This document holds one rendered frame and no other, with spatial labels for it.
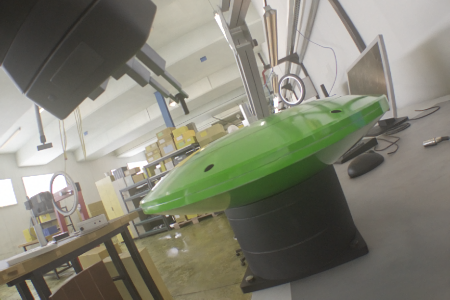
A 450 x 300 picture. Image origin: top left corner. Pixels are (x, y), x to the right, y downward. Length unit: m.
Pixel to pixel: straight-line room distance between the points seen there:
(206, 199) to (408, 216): 0.24
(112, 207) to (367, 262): 7.29
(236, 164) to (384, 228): 0.22
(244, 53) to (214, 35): 5.22
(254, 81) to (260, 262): 0.58
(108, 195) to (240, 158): 7.29
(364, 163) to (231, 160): 0.45
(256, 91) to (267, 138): 0.61
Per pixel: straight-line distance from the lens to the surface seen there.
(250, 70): 0.74
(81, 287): 0.91
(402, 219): 0.33
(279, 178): 0.17
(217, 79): 9.15
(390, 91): 0.91
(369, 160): 0.59
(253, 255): 0.28
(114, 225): 1.76
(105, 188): 7.44
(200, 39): 5.98
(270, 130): 0.18
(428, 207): 0.33
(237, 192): 0.16
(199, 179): 0.16
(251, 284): 0.30
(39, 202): 1.56
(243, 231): 0.27
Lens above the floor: 1.07
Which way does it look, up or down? 7 degrees up
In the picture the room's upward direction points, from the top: 23 degrees counter-clockwise
